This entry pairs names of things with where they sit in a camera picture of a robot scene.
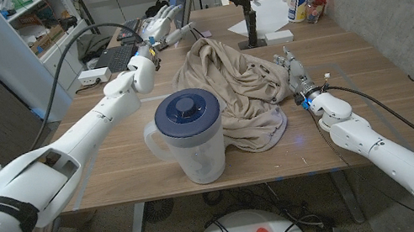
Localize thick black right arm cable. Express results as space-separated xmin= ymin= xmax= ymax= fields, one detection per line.
xmin=323 ymin=71 xmax=414 ymax=195

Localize brown cardboard box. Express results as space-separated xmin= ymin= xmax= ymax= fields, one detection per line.
xmin=27 ymin=24 xmax=70 ymax=58

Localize clear pitcher with blue lid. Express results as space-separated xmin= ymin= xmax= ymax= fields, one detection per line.
xmin=136 ymin=83 xmax=234 ymax=193

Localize clear drinking glass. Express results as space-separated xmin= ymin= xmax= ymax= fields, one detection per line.
xmin=303 ymin=0 xmax=327 ymax=26

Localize small black flat device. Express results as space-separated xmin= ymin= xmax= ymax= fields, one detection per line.
xmin=119 ymin=34 xmax=142 ymax=47

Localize black bag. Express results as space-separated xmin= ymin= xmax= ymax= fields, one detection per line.
xmin=142 ymin=0 xmax=172 ymax=19

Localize beige coat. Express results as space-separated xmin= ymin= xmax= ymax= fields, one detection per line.
xmin=165 ymin=24 xmax=303 ymax=166

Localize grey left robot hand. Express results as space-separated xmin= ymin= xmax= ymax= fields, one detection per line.
xmin=135 ymin=1 xmax=200 ymax=58

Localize black keyboard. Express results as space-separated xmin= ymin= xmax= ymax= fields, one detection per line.
xmin=120 ymin=18 xmax=143 ymax=36

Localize grey metal table leg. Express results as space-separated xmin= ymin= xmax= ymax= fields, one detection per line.
xmin=330 ymin=166 xmax=366 ymax=229
xmin=122 ymin=202 xmax=151 ymax=232

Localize white wipes canister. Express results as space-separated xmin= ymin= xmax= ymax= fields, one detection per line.
xmin=284 ymin=0 xmax=318 ymax=25

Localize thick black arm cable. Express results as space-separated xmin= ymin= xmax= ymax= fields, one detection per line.
xmin=9 ymin=15 xmax=162 ymax=152
xmin=323 ymin=71 xmax=414 ymax=195

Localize white rectangular box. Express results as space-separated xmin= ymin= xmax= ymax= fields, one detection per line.
xmin=263 ymin=28 xmax=295 ymax=47

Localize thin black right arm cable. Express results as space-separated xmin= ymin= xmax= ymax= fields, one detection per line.
xmin=306 ymin=90 xmax=414 ymax=232

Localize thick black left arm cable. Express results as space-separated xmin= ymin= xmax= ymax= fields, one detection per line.
xmin=9 ymin=15 xmax=162 ymax=152

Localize black round fan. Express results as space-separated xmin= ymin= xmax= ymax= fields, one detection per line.
xmin=141 ymin=197 xmax=178 ymax=225

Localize green box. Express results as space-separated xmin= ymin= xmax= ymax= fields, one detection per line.
xmin=12 ymin=0 xmax=36 ymax=9

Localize black laptop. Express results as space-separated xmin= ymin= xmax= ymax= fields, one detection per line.
xmin=91 ymin=41 xmax=142 ymax=77

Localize white paper sheet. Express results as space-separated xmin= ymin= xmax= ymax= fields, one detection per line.
xmin=222 ymin=0 xmax=295 ymax=41

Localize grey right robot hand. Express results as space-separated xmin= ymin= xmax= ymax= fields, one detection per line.
xmin=271 ymin=40 xmax=324 ymax=108

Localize grey-green jacket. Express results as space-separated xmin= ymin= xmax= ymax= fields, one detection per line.
xmin=73 ymin=29 xmax=115 ymax=65

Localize white power socket box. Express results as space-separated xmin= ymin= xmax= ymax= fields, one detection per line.
xmin=77 ymin=66 xmax=114 ymax=88

